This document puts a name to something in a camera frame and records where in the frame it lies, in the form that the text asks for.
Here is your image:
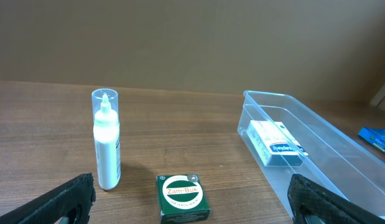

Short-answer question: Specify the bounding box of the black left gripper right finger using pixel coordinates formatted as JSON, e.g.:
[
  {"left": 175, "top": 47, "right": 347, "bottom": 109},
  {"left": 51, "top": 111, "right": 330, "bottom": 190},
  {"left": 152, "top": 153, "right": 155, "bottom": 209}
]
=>
[{"left": 287, "top": 174, "right": 385, "bottom": 224}]

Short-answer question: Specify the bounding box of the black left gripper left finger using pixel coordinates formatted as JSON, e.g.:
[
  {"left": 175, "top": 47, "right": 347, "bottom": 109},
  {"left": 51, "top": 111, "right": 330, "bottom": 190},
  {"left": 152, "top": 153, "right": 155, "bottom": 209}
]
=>
[{"left": 0, "top": 173, "right": 96, "bottom": 224}]

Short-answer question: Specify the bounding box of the white blue Hansaplast box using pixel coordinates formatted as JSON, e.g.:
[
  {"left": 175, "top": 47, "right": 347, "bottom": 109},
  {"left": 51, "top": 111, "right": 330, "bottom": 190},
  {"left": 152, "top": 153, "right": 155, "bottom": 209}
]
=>
[{"left": 247, "top": 120, "right": 308, "bottom": 167}]

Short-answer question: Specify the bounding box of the blue VapoDrops box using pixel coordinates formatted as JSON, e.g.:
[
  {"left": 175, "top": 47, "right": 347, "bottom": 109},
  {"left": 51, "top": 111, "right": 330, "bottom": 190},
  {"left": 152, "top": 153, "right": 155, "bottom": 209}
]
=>
[{"left": 358, "top": 127, "right": 385, "bottom": 154}]

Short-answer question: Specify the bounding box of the clear plastic container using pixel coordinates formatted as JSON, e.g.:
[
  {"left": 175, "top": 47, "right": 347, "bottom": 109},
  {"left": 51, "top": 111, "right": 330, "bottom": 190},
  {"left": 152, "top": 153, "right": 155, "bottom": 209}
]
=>
[{"left": 238, "top": 90, "right": 385, "bottom": 219}]

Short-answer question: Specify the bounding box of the green Zam-Buk box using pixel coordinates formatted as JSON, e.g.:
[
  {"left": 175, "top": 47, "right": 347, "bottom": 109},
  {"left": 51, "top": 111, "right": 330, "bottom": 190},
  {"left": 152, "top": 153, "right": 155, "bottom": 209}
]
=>
[{"left": 156, "top": 174, "right": 211, "bottom": 224}]

